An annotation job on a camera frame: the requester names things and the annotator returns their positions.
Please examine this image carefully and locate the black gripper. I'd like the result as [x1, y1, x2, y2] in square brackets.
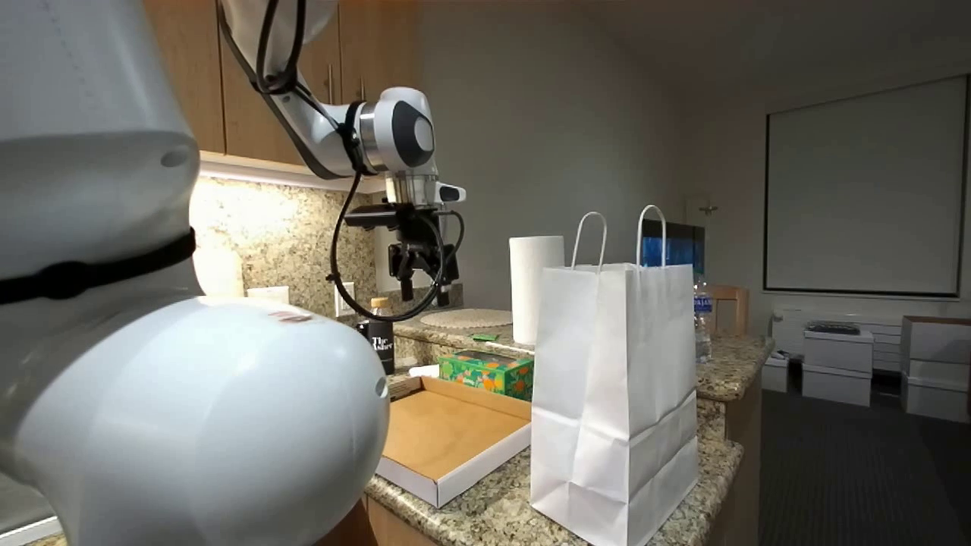
[389, 221, 458, 308]

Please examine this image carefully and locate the green patterned tissue box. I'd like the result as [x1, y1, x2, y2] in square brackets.
[436, 348, 536, 404]

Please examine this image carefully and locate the white paper bag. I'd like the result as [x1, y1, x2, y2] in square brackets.
[528, 199, 703, 546]

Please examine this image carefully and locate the small white box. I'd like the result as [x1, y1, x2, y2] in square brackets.
[759, 346, 795, 395]

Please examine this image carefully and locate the white box with dark lid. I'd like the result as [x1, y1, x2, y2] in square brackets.
[801, 318, 877, 411]

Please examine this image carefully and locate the large white storage box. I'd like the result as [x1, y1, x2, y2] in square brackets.
[900, 312, 971, 424]

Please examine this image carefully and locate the dark sauce bottle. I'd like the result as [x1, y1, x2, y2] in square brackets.
[361, 295, 397, 377]

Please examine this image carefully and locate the white paper towel roll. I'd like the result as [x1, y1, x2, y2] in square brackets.
[506, 233, 567, 348]

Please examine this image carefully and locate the wooden counter cabinet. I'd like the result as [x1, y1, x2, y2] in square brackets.
[315, 494, 436, 546]

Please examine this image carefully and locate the glowing blue display screen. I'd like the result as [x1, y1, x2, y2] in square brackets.
[640, 221, 707, 276]

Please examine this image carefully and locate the blue labelled water bottle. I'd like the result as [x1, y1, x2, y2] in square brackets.
[696, 290, 717, 358]

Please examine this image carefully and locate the wooden dining chair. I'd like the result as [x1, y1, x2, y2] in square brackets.
[710, 282, 753, 343]

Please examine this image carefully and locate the white projection screen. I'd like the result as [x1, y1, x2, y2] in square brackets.
[763, 74, 971, 299]

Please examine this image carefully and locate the thin black camera cable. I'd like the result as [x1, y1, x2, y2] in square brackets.
[214, 0, 451, 325]

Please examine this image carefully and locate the wooden wall cabinet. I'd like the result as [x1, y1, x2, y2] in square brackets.
[140, 0, 428, 195]

